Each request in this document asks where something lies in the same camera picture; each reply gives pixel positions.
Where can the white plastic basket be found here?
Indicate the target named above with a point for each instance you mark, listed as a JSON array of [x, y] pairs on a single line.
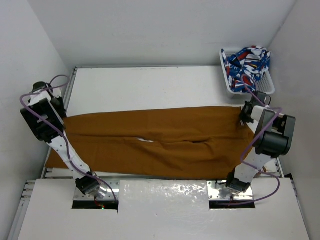
[[265, 85]]

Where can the aluminium table frame rail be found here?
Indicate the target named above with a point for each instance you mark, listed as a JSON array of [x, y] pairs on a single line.
[[47, 172]]

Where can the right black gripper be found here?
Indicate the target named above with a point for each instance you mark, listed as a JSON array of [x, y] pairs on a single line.
[[242, 117]]

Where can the blue white patterned cloth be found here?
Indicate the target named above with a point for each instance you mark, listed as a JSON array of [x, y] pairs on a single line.
[[245, 68]]

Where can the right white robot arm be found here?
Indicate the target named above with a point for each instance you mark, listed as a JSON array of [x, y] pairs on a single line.
[[272, 138]]

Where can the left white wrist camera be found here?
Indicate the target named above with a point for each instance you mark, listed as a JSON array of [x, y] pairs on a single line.
[[56, 93]]

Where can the brown trousers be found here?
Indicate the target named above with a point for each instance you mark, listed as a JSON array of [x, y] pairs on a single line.
[[197, 143]]

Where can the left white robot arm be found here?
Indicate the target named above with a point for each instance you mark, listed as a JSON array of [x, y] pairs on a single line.
[[44, 112]]

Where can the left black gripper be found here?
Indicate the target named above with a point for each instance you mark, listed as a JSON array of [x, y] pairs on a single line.
[[61, 111]]

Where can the white front cover board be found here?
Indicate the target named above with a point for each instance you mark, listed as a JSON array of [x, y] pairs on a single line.
[[159, 210]]

